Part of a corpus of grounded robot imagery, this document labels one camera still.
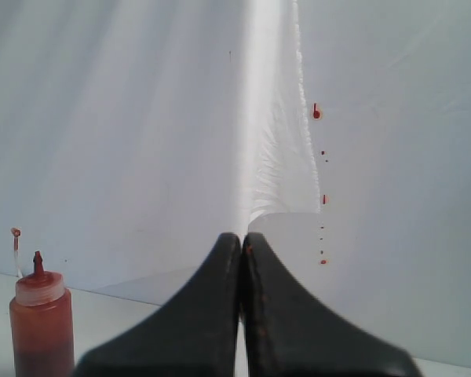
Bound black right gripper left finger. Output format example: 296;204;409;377
73;232;241;377

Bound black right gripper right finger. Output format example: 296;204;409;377
241;232;421;376

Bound red ketchup squeeze bottle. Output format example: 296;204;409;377
9;228;75;377

